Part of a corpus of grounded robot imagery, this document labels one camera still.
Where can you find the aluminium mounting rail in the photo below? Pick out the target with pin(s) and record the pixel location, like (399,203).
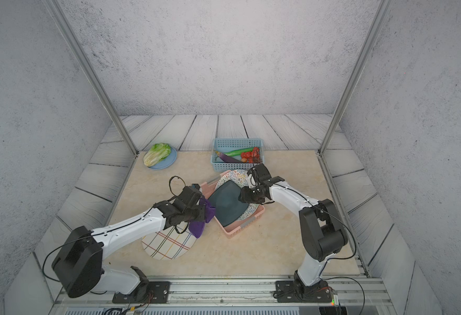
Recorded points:
(352,295)

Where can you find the green lettuce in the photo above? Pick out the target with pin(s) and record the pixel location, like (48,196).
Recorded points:
(157,153)

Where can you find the purple cleaning cloth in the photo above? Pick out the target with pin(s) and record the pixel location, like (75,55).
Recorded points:
(206,212)

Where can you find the white plaid striped plate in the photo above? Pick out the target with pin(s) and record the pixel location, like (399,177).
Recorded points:
(168,245)

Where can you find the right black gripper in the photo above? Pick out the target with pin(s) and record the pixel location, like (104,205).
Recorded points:
(245,192)

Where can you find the blue plastic basket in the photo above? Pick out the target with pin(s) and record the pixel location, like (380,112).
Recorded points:
(229,144)

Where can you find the left aluminium frame post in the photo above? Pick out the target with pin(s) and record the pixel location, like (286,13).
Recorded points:
(71,40)

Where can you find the right aluminium frame post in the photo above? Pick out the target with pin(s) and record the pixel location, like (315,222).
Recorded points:
(365,52)

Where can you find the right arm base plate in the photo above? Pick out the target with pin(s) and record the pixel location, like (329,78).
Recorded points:
(293,291)

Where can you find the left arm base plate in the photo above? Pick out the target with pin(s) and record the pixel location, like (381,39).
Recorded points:
(155,292)

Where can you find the light blue small plate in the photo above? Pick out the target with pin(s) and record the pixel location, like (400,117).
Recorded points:
(167,162)

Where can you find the dark green square plate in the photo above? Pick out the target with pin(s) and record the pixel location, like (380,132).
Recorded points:
(225,200)

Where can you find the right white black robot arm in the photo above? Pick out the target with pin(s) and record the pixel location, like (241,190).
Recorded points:
(323,232)

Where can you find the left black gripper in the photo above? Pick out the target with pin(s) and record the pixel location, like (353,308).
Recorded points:
(202,212)

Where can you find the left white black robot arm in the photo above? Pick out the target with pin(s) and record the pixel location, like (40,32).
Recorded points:
(79,266)

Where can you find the purple eggplant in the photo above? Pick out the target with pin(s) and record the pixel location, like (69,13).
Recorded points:
(227,159)

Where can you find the aluminium frame post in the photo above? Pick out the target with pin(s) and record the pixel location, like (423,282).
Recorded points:
(365,52)
(71,40)

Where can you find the pink plastic dish basket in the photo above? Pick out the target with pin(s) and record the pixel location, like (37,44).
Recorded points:
(236,227)

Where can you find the colourful squiggle pattern plate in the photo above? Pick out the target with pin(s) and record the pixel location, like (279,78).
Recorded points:
(240,178)

